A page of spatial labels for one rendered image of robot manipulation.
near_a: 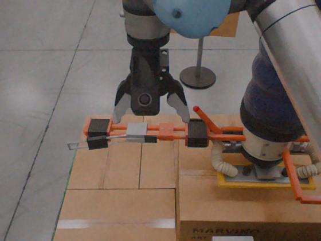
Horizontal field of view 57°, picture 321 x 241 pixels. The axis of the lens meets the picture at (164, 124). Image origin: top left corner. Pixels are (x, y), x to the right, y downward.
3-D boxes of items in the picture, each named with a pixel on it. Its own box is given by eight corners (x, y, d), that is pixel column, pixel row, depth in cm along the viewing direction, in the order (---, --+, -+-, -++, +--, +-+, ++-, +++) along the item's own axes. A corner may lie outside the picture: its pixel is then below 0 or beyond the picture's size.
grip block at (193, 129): (206, 128, 112) (208, 117, 108) (208, 148, 105) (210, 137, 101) (184, 128, 113) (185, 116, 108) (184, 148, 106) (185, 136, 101)
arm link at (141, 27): (172, 16, 43) (116, 16, 43) (172, 44, 46) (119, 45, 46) (171, -5, 48) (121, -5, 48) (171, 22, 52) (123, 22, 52)
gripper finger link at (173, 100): (198, 101, 64) (173, 72, 59) (200, 120, 60) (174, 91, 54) (186, 107, 65) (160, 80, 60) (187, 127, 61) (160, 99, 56)
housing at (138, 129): (147, 129, 112) (147, 121, 109) (146, 143, 107) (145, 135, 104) (129, 129, 112) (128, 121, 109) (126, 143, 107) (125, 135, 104)
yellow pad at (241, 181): (306, 167, 112) (311, 159, 108) (315, 190, 105) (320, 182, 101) (215, 165, 113) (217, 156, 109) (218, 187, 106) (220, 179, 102)
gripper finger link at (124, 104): (118, 108, 65) (141, 80, 60) (116, 127, 61) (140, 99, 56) (105, 101, 64) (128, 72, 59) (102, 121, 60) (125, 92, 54)
